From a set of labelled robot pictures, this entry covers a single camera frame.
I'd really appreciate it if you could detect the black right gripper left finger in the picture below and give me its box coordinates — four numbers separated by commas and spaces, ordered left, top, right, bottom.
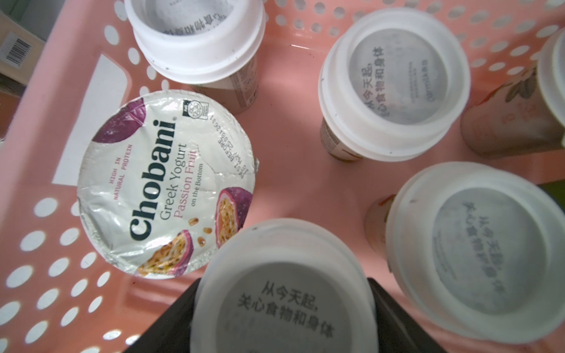
124, 279, 201, 353

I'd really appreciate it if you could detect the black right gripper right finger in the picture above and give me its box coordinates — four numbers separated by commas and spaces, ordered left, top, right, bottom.
367, 278, 446, 353

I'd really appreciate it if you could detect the brown foil-lid yogurt cup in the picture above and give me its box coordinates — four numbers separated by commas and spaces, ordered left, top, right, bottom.
77, 90, 257, 279

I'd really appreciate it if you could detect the green white-lid yogurt cup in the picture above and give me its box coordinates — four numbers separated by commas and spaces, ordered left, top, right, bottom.
539, 179, 565, 210

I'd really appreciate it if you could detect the orange spice jar black lid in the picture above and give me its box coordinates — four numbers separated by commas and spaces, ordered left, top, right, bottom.
1, 13, 45, 140

